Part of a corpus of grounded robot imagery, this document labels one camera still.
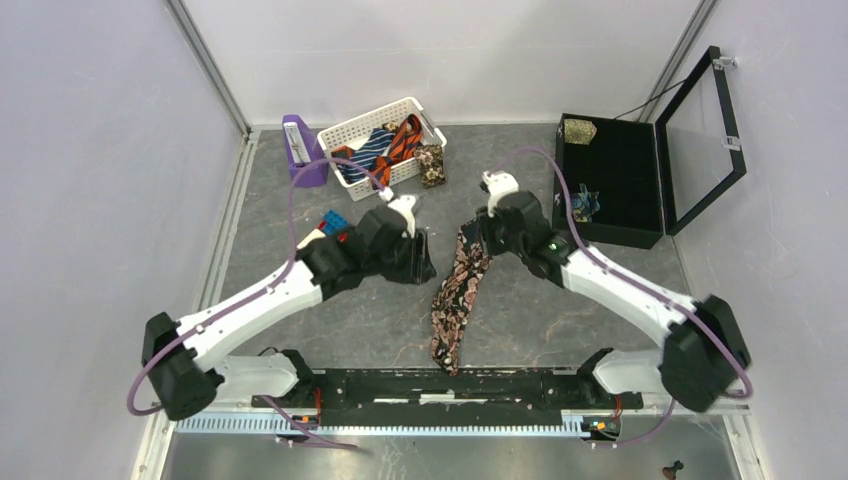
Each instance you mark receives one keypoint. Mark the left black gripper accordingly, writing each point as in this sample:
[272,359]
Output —
[419,268]

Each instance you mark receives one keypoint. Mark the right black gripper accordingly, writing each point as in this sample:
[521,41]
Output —
[485,224]

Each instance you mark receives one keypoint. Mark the black pink floral tie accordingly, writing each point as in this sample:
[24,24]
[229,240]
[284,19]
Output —
[453,302]

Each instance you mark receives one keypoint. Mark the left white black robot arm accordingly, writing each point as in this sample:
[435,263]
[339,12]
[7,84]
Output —
[183,359]

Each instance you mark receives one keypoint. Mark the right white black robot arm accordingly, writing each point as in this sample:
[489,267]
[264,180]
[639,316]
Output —
[700,350]

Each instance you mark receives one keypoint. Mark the colourful toy block stack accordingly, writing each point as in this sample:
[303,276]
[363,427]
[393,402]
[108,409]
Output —
[331,225]

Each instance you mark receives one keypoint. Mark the gold rolled tie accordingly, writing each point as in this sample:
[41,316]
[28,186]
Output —
[578,131]

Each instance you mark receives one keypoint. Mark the brown floral tie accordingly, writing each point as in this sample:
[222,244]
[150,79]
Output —
[430,161]

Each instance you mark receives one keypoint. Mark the black tie display box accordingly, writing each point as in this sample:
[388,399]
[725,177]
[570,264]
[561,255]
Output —
[653,179]

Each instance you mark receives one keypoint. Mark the orange navy striped tie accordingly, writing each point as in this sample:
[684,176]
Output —
[407,136]

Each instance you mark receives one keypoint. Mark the navy white striped tie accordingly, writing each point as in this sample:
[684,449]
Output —
[365,156]

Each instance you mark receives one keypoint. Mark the purple metronome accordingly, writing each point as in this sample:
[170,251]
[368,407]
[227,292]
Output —
[302,149]

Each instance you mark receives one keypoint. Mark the white plastic basket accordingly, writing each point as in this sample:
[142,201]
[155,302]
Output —
[354,133]

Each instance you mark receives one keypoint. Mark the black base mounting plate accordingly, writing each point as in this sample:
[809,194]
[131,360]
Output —
[475,397]

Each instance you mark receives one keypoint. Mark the small black floor object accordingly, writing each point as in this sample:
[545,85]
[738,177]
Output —
[671,472]

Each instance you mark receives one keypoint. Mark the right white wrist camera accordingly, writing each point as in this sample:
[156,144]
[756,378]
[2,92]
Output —
[498,185]

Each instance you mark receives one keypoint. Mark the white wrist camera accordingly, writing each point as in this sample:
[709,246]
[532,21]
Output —
[498,185]
[406,205]

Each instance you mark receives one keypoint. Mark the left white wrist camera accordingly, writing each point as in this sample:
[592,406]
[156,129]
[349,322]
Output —
[406,205]

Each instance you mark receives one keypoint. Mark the white slotted cable duct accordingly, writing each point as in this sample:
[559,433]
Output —
[270,422]

